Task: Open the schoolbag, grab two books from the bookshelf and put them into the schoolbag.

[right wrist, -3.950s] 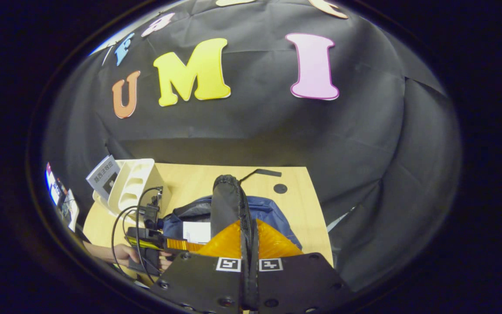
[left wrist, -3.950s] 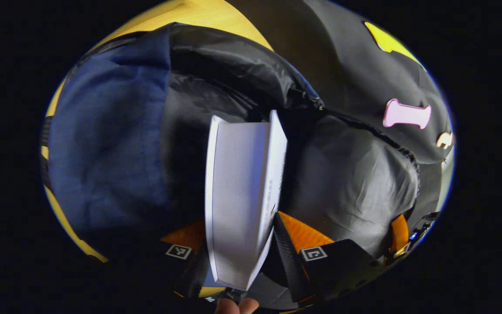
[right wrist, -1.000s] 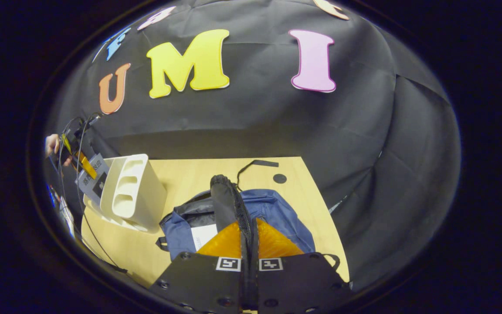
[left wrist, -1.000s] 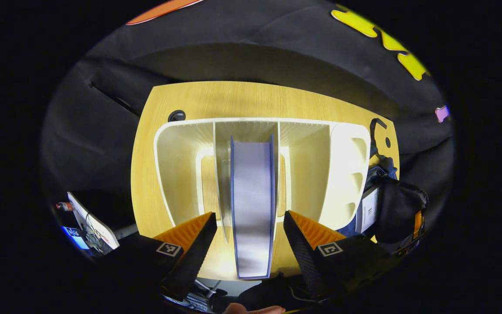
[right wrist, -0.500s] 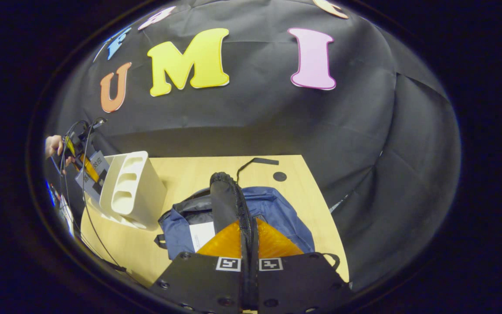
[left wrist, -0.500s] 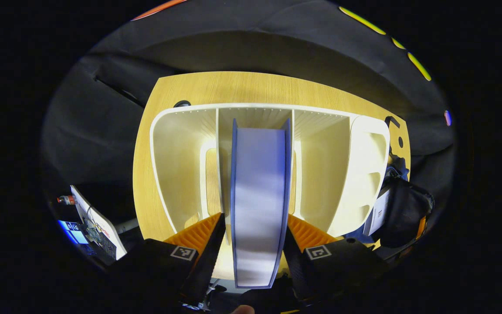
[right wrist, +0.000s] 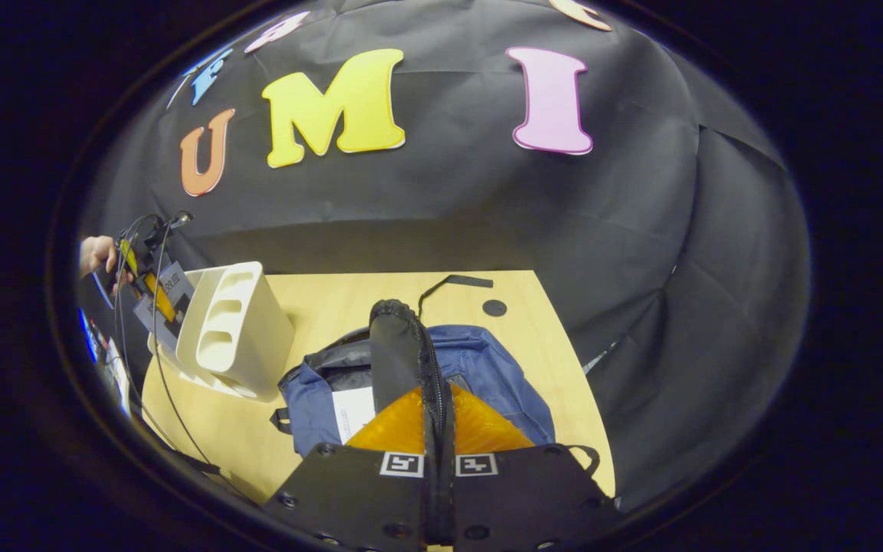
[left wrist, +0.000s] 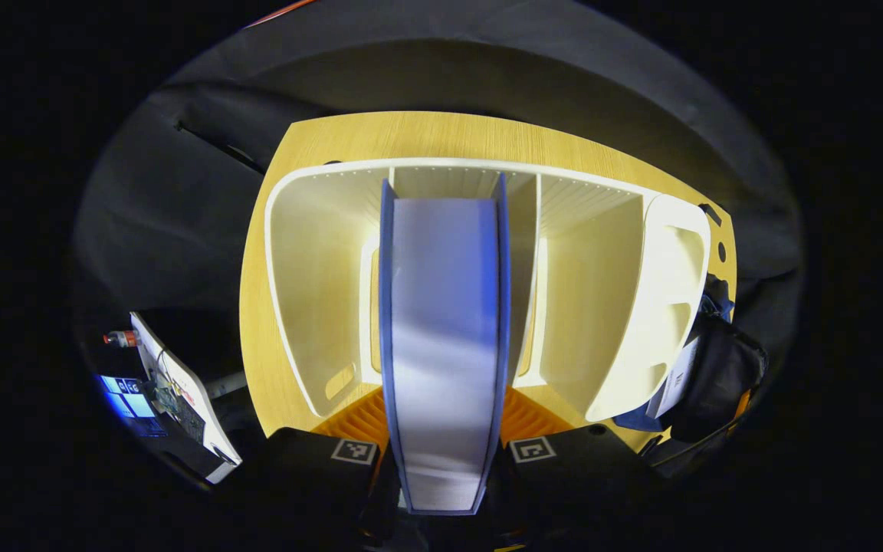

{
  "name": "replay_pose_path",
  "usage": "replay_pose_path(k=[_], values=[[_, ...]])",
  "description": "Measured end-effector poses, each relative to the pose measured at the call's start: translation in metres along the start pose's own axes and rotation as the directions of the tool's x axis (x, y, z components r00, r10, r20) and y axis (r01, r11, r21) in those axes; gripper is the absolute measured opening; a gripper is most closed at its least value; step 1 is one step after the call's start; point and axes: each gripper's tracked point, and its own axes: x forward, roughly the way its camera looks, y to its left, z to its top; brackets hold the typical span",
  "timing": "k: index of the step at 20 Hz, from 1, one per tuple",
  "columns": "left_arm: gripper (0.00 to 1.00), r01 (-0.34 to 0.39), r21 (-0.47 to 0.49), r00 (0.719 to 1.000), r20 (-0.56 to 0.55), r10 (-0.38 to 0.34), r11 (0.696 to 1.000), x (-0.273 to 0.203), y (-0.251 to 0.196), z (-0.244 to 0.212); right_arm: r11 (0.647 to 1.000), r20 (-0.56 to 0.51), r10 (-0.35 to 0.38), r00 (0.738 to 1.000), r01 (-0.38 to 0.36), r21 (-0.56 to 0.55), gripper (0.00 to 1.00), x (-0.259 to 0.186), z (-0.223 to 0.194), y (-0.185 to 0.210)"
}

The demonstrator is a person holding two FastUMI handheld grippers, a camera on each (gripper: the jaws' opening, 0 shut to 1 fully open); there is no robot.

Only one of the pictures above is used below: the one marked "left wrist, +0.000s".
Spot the white plastic bookshelf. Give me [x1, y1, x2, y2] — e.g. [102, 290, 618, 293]
[264, 157, 712, 424]

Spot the grey-blue cover book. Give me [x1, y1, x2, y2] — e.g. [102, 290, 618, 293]
[379, 172, 511, 516]

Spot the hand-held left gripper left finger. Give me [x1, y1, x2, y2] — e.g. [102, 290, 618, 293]
[246, 386, 404, 541]

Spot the white panel with electronics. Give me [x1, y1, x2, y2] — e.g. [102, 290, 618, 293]
[130, 310, 244, 485]

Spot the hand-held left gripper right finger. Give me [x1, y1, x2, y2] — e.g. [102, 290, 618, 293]
[484, 386, 642, 539]

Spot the navy blue schoolbag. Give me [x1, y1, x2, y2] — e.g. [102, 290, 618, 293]
[614, 202, 770, 465]

